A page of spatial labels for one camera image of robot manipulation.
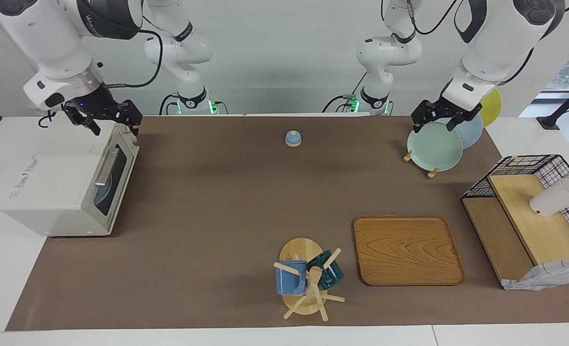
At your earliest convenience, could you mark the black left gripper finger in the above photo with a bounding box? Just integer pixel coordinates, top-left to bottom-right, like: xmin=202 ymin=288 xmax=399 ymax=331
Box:
xmin=446 ymin=109 xmax=482 ymax=133
xmin=411 ymin=111 xmax=430 ymax=134

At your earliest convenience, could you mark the black wire basket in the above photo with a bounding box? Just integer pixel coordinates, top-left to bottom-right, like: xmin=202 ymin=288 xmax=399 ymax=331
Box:
xmin=461 ymin=154 xmax=569 ymax=253

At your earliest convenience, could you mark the wooden step shelf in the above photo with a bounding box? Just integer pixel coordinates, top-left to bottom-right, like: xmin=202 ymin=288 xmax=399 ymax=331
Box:
xmin=461 ymin=174 xmax=569 ymax=289

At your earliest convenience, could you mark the yellow plate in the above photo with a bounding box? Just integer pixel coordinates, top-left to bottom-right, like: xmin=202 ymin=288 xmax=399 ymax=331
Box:
xmin=479 ymin=88 xmax=503 ymax=128

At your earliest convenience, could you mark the pale green plate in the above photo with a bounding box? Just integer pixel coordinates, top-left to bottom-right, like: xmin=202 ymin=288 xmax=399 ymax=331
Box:
xmin=407 ymin=121 xmax=464 ymax=172

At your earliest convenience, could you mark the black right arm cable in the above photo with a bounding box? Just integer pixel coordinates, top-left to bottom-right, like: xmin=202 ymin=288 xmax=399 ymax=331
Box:
xmin=103 ymin=29 xmax=165 ymax=90

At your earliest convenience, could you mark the blue mug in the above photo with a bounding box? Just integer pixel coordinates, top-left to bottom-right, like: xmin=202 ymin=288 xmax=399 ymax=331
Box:
xmin=275 ymin=260 xmax=309 ymax=296

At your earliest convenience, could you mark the wooden mug tree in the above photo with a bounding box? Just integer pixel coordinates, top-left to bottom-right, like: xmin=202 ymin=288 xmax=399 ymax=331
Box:
xmin=272 ymin=237 xmax=346 ymax=322

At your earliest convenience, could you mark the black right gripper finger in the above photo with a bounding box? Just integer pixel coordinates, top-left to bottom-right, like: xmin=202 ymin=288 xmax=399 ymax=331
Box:
xmin=65 ymin=106 xmax=101 ymax=136
xmin=120 ymin=99 xmax=144 ymax=136

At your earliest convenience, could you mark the wooden plate rack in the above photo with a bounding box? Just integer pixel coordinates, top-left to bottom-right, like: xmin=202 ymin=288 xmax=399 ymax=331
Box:
xmin=403 ymin=150 xmax=440 ymax=179

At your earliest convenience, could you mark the black right base cable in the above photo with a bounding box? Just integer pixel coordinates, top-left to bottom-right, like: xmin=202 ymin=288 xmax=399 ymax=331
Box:
xmin=159 ymin=93 xmax=180 ymax=116

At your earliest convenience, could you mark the light blue racked plate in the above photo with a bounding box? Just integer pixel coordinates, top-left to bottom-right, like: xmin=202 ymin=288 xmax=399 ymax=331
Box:
xmin=445 ymin=113 xmax=484 ymax=149

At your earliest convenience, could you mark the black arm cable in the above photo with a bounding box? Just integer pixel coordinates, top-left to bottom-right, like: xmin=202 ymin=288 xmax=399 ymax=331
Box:
xmin=406 ymin=0 xmax=459 ymax=36
xmin=103 ymin=29 xmax=165 ymax=90

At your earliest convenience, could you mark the dark green mug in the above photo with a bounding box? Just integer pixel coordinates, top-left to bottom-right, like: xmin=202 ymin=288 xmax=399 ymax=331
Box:
xmin=306 ymin=250 xmax=345 ymax=291

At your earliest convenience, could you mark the white toaster oven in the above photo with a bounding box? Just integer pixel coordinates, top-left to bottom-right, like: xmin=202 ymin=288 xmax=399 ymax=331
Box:
xmin=2 ymin=115 xmax=141 ymax=237

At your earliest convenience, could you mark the wooden serving tray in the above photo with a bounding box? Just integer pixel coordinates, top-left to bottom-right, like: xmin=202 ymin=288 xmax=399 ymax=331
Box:
xmin=353 ymin=216 xmax=466 ymax=287

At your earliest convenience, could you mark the white cup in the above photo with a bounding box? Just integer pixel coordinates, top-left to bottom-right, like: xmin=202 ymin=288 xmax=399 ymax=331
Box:
xmin=529 ymin=178 xmax=569 ymax=217

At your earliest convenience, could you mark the brown table mat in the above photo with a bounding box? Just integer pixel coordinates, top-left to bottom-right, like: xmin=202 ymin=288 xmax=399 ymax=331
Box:
xmin=5 ymin=115 xmax=569 ymax=331

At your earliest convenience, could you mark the grey patterned cloth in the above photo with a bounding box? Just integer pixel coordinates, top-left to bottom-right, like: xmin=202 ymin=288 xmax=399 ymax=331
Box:
xmin=502 ymin=259 xmax=569 ymax=291

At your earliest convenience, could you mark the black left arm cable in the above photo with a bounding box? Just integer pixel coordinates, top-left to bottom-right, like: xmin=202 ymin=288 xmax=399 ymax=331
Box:
xmin=406 ymin=0 xmax=459 ymax=36

